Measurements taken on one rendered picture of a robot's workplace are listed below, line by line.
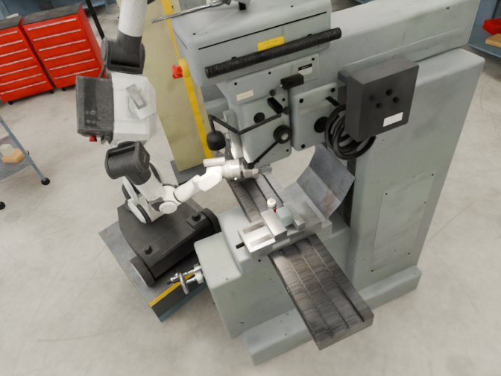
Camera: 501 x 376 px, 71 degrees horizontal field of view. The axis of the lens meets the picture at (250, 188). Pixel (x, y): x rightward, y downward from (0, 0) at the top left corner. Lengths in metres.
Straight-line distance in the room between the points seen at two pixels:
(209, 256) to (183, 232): 0.43
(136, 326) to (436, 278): 2.08
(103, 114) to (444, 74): 1.29
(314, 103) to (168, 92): 1.99
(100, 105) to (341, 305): 1.18
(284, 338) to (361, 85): 1.56
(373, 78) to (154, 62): 2.21
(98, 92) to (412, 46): 1.19
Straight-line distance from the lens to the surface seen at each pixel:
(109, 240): 2.71
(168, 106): 3.23
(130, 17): 1.49
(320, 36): 1.21
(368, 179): 1.61
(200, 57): 1.10
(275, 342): 2.23
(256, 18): 1.15
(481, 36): 5.49
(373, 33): 1.40
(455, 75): 1.59
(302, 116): 1.36
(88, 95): 1.48
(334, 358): 2.40
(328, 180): 1.80
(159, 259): 2.20
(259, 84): 1.21
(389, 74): 1.15
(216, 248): 1.90
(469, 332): 2.63
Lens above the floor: 2.24
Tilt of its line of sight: 43 degrees down
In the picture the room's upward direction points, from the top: 11 degrees counter-clockwise
